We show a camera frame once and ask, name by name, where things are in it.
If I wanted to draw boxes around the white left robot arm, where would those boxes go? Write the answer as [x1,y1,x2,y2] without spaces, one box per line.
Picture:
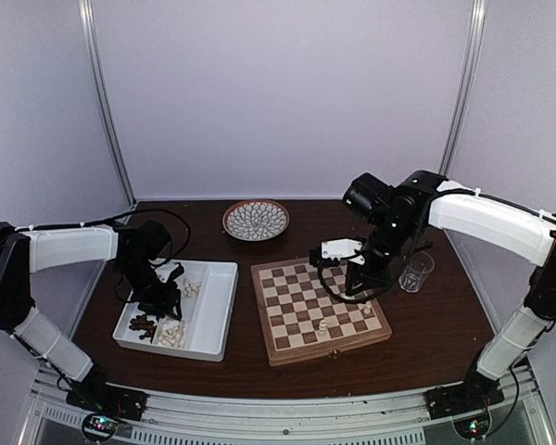
[0,221,183,412]

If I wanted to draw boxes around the pile of dark chess pieces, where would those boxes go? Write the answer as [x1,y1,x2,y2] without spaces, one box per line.
[129,314,158,342]

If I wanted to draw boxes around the pile of white chess pieces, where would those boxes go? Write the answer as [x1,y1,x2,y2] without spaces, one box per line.
[157,320,186,349]

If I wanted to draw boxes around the white compartment tray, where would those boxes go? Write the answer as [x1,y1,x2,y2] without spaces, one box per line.
[112,260,239,362]

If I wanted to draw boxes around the aluminium corner post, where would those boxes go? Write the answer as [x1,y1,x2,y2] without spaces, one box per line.
[438,0,487,175]
[78,0,137,207]

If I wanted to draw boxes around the wooden chess board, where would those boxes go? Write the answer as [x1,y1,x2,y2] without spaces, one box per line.
[250,259,392,366]

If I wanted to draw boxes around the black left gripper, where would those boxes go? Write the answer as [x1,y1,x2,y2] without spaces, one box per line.
[116,257,182,321]

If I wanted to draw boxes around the aluminium corner post right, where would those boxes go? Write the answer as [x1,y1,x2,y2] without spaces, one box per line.
[438,0,487,175]

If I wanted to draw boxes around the floral patterned ceramic plate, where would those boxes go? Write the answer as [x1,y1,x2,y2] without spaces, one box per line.
[222,199,290,242]

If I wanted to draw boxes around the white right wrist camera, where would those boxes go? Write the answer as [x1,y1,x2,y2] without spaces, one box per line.
[320,238,363,260]

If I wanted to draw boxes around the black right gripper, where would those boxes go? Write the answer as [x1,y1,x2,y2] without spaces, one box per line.
[346,216,417,296]

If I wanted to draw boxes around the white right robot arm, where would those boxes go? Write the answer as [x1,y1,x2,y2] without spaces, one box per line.
[342,171,556,410]

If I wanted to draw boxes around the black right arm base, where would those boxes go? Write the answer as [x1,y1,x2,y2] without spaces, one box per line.
[424,373,505,441]

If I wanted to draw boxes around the aluminium corner post left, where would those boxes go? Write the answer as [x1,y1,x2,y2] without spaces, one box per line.
[78,0,137,207]

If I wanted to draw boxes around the clear drinking glass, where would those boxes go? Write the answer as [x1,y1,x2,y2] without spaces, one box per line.
[398,251,435,293]

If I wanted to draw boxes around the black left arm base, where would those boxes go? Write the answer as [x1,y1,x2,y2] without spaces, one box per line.
[58,364,148,443]

